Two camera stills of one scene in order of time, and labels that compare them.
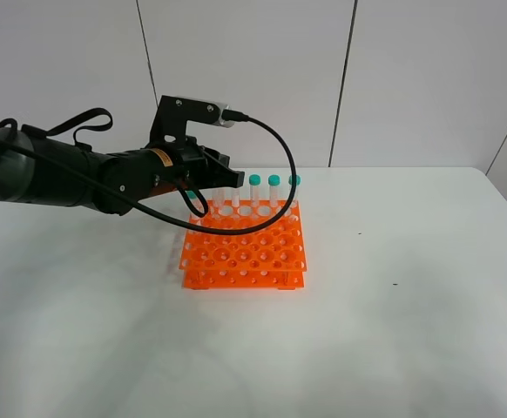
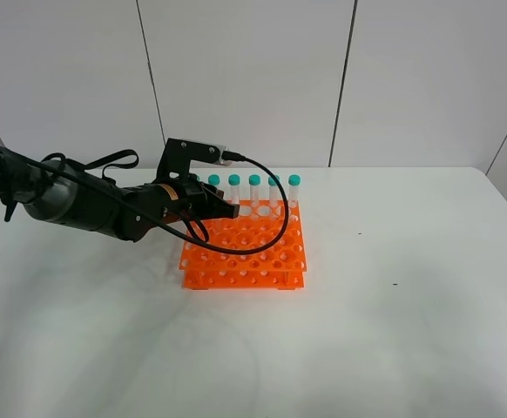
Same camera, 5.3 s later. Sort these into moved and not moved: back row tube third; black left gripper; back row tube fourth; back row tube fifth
Moved: black left gripper
Not moved: back row tube fifth; back row tube third; back row tube fourth
